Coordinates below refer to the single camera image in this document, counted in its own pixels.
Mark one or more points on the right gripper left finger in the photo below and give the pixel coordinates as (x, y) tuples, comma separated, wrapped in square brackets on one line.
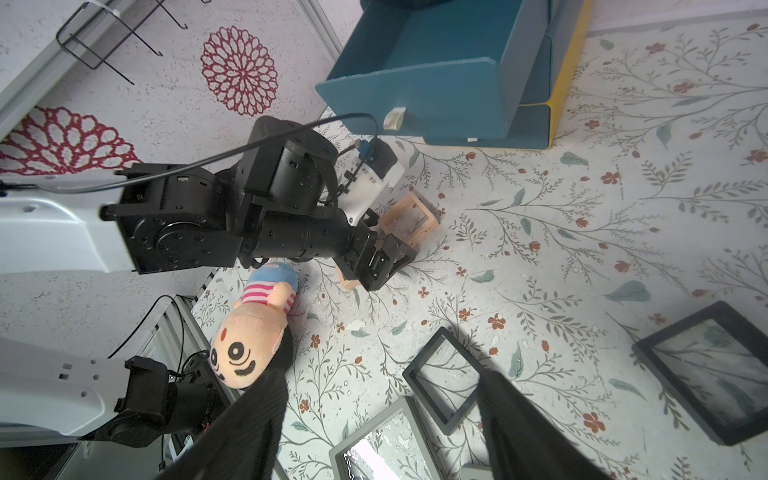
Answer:
[(242, 443)]

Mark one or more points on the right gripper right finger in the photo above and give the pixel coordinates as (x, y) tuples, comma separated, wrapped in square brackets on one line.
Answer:
[(521, 442)]

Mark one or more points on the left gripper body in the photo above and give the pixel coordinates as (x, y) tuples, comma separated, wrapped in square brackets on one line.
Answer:
[(373, 260)]

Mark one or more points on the black brooch box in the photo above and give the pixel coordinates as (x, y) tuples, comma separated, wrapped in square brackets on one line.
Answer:
[(444, 377), (714, 364)]

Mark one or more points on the teal drawer cabinet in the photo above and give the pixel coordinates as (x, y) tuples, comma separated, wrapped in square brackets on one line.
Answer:
[(493, 74)]

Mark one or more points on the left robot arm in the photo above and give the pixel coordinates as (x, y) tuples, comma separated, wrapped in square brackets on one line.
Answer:
[(281, 199)]

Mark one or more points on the grey brooch box right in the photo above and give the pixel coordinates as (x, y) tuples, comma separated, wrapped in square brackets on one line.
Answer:
[(476, 472)]

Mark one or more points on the grey brooch box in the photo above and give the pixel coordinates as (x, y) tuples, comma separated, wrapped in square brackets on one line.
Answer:
[(392, 445), (476, 472)]

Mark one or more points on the grey brooch box left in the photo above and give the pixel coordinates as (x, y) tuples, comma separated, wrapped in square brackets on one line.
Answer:
[(392, 445)]

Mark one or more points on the large plush doll head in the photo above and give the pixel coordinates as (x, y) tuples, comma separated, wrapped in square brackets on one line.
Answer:
[(249, 337)]

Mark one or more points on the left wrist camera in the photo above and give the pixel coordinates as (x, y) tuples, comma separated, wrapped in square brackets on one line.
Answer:
[(378, 169)]

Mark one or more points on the black wire rack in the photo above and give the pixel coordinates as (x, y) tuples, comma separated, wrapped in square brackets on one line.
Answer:
[(97, 30)]

